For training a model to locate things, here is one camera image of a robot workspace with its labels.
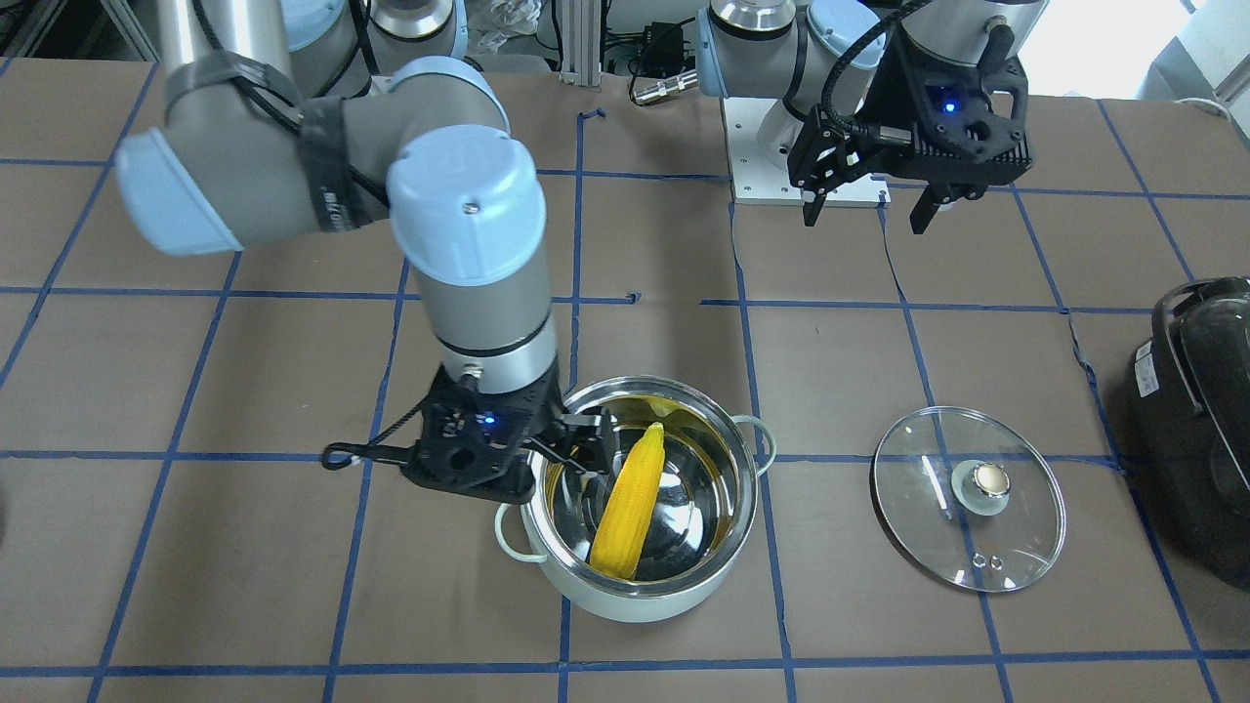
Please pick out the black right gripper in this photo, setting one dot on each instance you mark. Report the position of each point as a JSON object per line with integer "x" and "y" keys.
{"x": 583, "y": 437}

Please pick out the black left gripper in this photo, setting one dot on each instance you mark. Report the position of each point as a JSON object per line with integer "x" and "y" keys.
{"x": 891, "y": 101}

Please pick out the yellow corn cob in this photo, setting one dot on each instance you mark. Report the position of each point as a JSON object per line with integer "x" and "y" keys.
{"x": 620, "y": 538}

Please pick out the glass pot lid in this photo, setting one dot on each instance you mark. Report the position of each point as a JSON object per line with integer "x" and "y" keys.
{"x": 968, "y": 499}

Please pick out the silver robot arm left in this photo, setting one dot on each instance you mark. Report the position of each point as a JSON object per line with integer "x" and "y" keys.
{"x": 780, "y": 51}

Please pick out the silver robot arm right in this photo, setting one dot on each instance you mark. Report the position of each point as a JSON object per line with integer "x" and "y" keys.
{"x": 245, "y": 156}

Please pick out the white steel cooking pot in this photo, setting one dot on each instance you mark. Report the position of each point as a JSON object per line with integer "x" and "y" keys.
{"x": 705, "y": 509}

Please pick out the black rice cooker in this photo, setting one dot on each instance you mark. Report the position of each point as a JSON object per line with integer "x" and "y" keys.
{"x": 1189, "y": 399}

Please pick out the aluminium frame post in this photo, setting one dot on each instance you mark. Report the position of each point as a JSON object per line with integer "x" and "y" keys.
{"x": 582, "y": 34}

